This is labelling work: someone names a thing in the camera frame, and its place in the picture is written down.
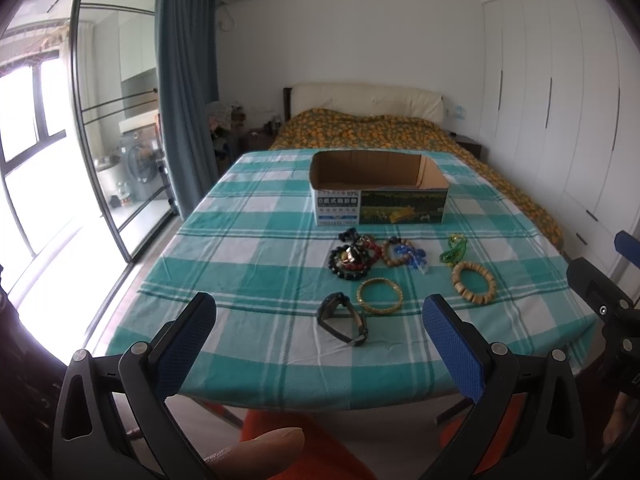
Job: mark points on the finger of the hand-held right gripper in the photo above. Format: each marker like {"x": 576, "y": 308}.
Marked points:
{"x": 592, "y": 285}
{"x": 629, "y": 244}

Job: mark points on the person's left hand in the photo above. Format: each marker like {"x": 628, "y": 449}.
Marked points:
{"x": 265, "y": 447}

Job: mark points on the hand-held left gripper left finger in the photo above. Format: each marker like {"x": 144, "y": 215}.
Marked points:
{"x": 185, "y": 350}

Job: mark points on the orange cloth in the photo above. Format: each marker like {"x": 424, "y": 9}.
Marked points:
{"x": 320, "y": 440}

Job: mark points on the gold bangle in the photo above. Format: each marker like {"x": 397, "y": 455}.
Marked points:
{"x": 361, "y": 294}

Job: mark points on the metal table leg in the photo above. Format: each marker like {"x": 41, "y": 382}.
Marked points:
{"x": 450, "y": 410}
{"x": 220, "y": 410}

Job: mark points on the orange patterned bed blanket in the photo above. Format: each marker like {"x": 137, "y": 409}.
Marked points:
{"x": 380, "y": 132}

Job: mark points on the blue curtain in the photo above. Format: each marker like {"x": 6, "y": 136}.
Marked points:
{"x": 187, "y": 85}

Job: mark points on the teal checked tablecloth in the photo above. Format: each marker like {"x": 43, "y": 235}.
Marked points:
{"x": 280, "y": 260}

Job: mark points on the pile of clothes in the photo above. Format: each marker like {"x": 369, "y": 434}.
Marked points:
{"x": 225, "y": 117}

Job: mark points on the white wardrobe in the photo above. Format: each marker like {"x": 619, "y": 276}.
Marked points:
{"x": 555, "y": 110}

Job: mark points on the cream padded headboard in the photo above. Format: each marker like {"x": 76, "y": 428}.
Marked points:
{"x": 370, "y": 97}

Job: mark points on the dark wooden nightstand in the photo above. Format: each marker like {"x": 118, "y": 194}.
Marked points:
{"x": 470, "y": 147}
{"x": 257, "y": 140}

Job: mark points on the person's right hand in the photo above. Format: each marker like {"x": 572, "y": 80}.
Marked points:
{"x": 619, "y": 422}

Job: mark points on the printed cardboard box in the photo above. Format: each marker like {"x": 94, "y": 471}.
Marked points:
{"x": 377, "y": 195}

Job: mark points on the grey washing machine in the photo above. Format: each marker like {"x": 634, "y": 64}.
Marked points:
{"x": 142, "y": 162}

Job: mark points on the black wrist watch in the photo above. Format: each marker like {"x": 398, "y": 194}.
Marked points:
{"x": 345, "y": 317}

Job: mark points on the black framed glass door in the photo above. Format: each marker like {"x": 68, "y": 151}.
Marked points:
{"x": 75, "y": 110}

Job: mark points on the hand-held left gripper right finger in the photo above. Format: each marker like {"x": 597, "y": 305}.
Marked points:
{"x": 452, "y": 345}

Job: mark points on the small black charm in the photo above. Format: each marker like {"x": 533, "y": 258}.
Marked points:
{"x": 347, "y": 234}

